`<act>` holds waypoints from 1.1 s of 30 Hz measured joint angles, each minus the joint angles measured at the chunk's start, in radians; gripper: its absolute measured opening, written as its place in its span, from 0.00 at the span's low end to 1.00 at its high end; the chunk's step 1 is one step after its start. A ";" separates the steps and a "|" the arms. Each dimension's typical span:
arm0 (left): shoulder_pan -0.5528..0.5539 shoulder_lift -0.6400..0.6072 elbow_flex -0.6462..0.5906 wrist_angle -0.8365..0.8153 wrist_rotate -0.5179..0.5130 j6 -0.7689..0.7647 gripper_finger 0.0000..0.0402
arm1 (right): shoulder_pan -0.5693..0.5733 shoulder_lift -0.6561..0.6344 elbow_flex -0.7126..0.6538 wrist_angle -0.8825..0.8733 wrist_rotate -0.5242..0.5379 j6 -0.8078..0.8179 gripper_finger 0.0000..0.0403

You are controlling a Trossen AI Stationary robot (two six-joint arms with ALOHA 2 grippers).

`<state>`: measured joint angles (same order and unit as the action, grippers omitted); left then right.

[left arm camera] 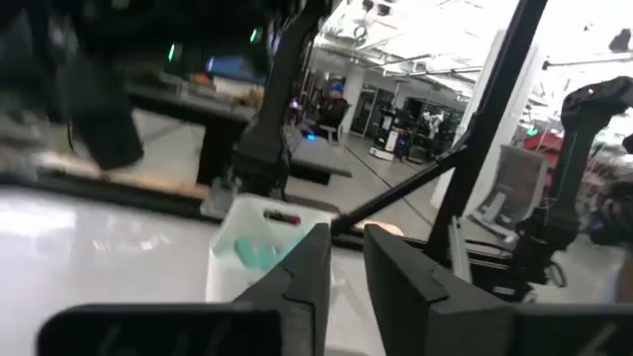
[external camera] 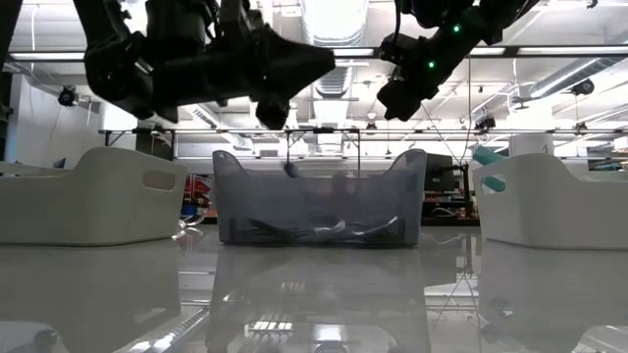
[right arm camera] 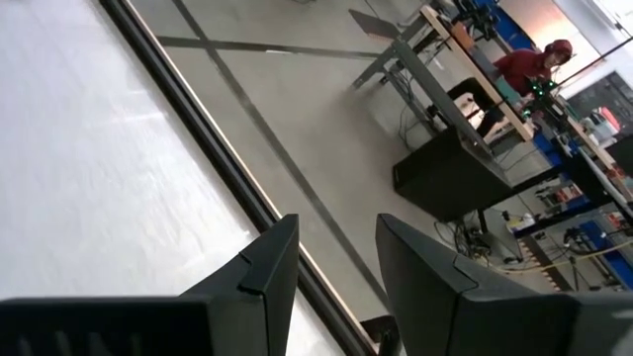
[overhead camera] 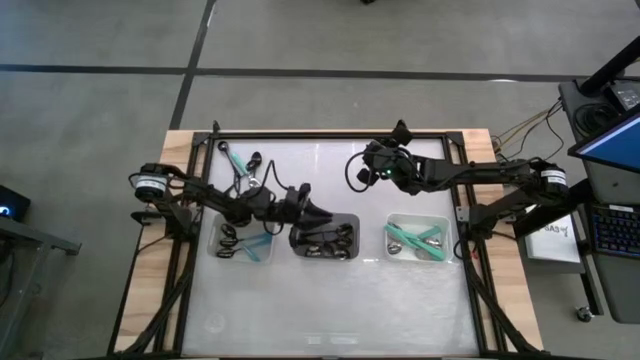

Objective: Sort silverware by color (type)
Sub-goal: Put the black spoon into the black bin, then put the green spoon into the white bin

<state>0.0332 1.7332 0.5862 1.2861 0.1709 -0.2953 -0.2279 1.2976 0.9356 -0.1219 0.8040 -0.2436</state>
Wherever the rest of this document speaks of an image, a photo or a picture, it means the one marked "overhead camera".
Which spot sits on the black aluminium table frame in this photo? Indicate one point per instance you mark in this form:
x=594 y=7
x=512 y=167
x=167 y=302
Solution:
x=325 y=135

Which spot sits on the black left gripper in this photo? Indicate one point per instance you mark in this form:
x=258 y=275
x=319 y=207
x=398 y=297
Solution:
x=292 y=205

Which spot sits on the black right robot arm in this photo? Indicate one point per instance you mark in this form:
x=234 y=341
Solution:
x=475 y=172

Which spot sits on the white plastic bin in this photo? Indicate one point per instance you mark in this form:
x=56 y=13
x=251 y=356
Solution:
x=212 y=220
x=420 y=220

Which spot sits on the black caster wheel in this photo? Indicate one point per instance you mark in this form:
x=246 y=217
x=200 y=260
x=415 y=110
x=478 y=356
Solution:
x=584 y=314

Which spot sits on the small black device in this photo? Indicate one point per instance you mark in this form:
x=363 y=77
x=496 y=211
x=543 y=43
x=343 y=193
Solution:
x=625 y=95

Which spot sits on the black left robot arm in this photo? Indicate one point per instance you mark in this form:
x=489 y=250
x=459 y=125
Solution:
x=215 y=200

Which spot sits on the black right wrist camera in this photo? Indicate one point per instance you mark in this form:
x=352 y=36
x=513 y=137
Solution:
x=364 y=176

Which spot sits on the grey side table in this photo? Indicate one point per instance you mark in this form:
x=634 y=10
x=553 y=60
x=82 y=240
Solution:
x=30 y=235

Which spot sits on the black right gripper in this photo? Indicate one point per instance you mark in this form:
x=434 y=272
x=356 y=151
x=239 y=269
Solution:
x=395 y=165

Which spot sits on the grey translucent plastic bin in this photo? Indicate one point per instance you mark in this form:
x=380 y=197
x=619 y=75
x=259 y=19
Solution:
x=320 y=222

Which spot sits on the white paper sheet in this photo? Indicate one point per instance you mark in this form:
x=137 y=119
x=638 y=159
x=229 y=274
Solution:
x=552 y=242

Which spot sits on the black box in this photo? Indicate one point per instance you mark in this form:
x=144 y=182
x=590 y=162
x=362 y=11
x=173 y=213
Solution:
x=12 y=200

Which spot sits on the monitor with blue screen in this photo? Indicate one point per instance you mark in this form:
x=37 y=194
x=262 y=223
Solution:
x=615 y=145

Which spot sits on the grey equipment cart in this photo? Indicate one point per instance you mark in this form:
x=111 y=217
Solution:
x=620 y=290

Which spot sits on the black keyboard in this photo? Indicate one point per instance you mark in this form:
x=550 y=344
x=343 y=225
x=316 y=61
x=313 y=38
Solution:
x=617 y=230

